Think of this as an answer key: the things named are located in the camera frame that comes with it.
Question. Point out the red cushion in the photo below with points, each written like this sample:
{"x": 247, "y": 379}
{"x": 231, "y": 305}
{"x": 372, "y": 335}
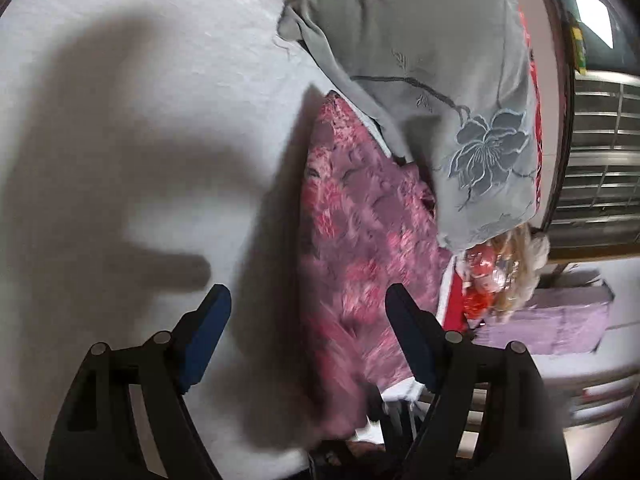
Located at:
{"x": 452, "y": 305}

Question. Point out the grey floral pillow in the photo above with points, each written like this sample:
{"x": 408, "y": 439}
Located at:
{"x": 425, "y": 60}

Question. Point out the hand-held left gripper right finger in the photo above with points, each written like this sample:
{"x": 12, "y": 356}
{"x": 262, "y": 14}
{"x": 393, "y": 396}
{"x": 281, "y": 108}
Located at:
{"x": 415, "y": 340}

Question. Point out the white quilted bed cover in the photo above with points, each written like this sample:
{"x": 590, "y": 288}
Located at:
{"x": 125, "y": 85}

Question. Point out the metal window grille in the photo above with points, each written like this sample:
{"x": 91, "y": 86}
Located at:
{"x": 600, "y": 160}

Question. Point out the purple box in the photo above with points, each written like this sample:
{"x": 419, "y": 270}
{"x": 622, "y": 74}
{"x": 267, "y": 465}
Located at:
{"x": 555, "y": 317}

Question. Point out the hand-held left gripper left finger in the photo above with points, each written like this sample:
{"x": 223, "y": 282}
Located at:
{"x": 205, "y": 332}

